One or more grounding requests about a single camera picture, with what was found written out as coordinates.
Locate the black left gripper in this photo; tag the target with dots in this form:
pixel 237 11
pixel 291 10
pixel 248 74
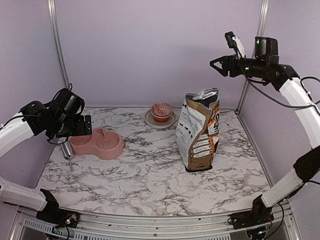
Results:
pixel 80 130

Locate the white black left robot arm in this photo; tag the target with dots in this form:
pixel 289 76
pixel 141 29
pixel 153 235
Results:
pixel 62 117

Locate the aluminium front frame rail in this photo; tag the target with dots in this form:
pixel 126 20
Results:
pixel 219 226

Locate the white tape roll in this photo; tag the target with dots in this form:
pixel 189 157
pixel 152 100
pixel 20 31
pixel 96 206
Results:
pixel 150 121

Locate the silver metal scoop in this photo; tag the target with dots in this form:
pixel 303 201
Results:
pixel 68 154

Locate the pink double pet feeder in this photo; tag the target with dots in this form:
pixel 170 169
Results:
pixel 104 144

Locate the white brown pet food bag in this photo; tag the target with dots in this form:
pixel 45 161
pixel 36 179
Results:
pixel 197 131

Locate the red patterned ceramic bowl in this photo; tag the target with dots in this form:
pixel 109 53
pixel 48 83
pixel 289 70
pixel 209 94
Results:
pixel 161 112

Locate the right aluminium frame post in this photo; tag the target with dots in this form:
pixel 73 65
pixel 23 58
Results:
pixel 261 29

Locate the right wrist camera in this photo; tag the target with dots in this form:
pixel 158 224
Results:
pixel 235 43

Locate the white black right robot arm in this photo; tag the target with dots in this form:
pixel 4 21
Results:
pixel 264 68

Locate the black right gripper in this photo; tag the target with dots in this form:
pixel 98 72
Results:
pixel 226 61

